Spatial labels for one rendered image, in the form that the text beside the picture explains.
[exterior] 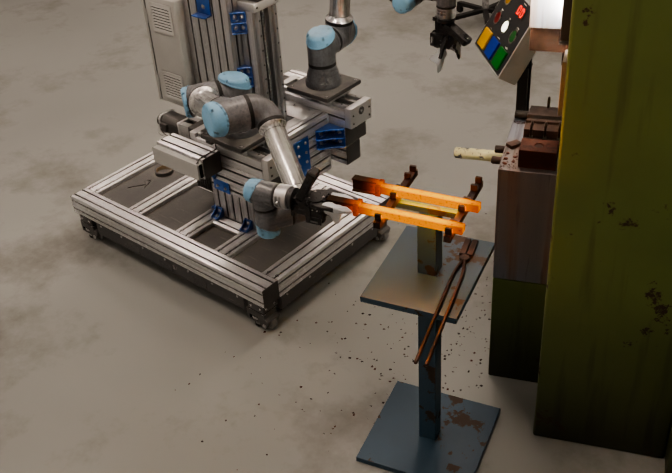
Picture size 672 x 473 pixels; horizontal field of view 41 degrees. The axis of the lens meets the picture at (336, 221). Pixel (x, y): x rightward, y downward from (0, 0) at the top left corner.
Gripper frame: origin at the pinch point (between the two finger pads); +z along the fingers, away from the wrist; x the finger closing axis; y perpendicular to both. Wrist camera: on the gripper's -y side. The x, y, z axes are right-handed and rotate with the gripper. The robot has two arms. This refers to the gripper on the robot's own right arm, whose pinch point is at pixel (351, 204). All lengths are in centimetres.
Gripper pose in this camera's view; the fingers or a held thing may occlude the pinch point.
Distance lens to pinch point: 260.9
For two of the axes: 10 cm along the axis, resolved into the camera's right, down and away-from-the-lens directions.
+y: 0.6, 8.3, 5.6
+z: 9.0, 2.0, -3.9
